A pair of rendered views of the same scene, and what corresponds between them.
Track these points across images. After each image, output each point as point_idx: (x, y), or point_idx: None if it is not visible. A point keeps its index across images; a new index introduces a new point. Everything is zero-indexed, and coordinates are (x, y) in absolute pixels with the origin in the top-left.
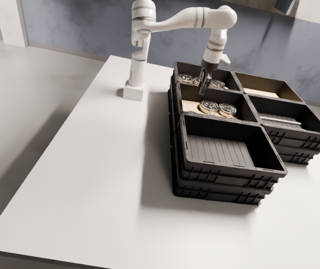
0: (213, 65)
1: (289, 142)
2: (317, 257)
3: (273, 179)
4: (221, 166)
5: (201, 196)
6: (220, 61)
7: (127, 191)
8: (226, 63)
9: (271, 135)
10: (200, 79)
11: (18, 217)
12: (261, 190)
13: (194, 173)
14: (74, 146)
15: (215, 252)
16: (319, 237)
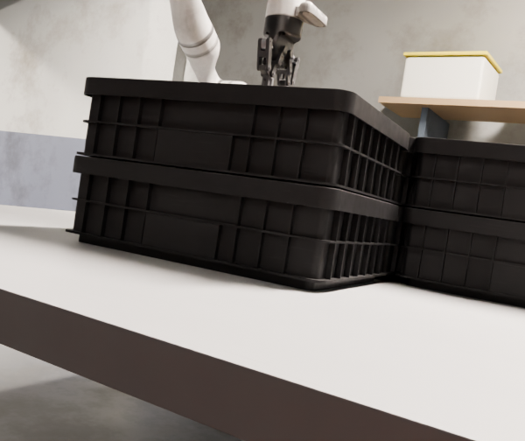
0: (277, 19)
1: None
2: (432, 358)
3: (317, 131)
4: (156, 84)
5: (132, 237)
6: (297, 11)
7: None
8: (301, 4)
9: (465, 180)
10: (278, 82)
11: None
12: (287, 185)
13: (108, 130)
14: None
15: (11, 258)
16: (523, 359)
